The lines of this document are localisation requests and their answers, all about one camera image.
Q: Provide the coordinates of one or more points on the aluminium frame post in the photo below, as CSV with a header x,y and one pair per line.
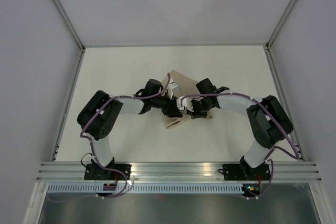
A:
x,y
283,18
71,29

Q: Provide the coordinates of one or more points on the beige cloth napkin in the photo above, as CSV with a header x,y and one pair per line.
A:
x,y
187,86

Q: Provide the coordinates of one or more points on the white slotted cable duct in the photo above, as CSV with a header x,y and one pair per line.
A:
x,y
142,188

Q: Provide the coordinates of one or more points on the right aluminium frame post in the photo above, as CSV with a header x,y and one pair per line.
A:
x,y
283,18

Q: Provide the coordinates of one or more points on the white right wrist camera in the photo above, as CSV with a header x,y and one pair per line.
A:
x,y
184,103

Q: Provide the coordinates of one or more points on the aluminium front rail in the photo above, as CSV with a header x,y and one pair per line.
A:
x,y
180,172

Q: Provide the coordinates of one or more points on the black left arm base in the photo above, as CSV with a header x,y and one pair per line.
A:
x,y
94,172

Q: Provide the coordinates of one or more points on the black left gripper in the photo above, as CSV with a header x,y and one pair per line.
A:
x,y
171,109

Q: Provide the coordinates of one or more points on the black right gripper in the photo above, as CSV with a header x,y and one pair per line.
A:
x,y
196,114

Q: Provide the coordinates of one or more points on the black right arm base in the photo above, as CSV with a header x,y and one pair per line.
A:
x,y
240,172

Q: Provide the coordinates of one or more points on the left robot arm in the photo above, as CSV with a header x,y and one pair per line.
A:
x,y
99,115

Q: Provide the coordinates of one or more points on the left aluminium frame post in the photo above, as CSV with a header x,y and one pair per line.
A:
x,y
71,29

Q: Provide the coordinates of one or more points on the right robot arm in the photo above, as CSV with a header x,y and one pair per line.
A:
x,y
268,120

